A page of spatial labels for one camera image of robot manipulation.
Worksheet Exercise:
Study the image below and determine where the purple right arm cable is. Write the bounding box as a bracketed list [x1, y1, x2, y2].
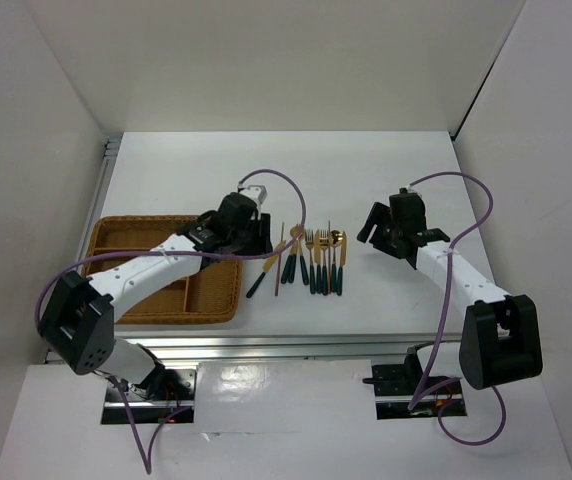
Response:
[408, 170, 509, 446]

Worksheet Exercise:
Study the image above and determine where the gold fork green handle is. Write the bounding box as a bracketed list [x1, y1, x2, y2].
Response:
[315, 230, 329, 296]
[320, 229, 331, 295]
[305, 229, 317, 294]

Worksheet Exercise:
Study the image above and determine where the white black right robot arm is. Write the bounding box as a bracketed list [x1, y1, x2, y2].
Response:
[357, 189, 543, 390]

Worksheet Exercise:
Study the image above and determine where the copper chopstick left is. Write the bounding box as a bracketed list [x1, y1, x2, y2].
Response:
[274, 222, 286, 297]

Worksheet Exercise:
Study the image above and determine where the gold spoon green handle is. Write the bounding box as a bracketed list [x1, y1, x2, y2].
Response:
[280, 224, 301, 284]
[289, 228, 310, 286]
[330, 230, 343, 291]

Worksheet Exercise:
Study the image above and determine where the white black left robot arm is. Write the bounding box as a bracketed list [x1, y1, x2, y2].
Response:
[37, 185, 272, 399]

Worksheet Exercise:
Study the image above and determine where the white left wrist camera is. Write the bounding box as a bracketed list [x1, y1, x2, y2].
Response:
[237, 184, 267, 208]

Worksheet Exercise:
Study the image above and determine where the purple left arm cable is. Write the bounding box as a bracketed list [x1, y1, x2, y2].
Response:
[33, 169, 308, 475]

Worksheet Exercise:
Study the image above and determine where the brown wicker divided tray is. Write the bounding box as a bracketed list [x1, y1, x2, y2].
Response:
[86, 215, 242, 326]

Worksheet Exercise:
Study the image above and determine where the aluminium frame rail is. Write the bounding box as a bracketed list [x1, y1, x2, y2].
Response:
[96, 132, 474, 360]

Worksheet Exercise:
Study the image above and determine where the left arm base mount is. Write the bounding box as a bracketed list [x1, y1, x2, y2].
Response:
[101, 367, 197, 425]

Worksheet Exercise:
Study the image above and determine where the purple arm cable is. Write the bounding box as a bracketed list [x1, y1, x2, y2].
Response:
[33, 169, 308, 475]
[408, 170, 509, 446]

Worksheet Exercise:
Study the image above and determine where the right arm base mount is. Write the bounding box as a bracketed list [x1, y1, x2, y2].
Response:
[362, 347, 467, 420]

